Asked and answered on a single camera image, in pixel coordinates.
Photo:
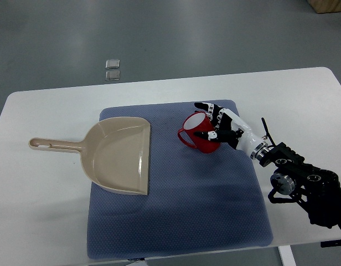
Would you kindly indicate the blue-grey textured mat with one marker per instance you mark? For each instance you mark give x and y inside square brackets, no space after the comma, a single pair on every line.
[197,202]

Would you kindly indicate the upper metal floor plate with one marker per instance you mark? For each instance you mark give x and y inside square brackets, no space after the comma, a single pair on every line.
[112,64]

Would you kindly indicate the white table leg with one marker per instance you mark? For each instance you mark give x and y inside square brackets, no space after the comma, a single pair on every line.
[286,255]

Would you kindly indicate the red cup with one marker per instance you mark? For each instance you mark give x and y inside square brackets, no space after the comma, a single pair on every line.
[197,122]

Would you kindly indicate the wooden box corner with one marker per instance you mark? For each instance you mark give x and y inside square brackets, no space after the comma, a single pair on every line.
[325,6]

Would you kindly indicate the beige plastic dustpan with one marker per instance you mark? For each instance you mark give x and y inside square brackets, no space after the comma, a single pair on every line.
[114,154]

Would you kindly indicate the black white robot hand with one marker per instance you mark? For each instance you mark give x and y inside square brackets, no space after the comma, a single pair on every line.
[231,129]

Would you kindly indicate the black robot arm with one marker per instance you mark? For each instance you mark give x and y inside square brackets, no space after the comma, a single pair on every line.
[315,190]

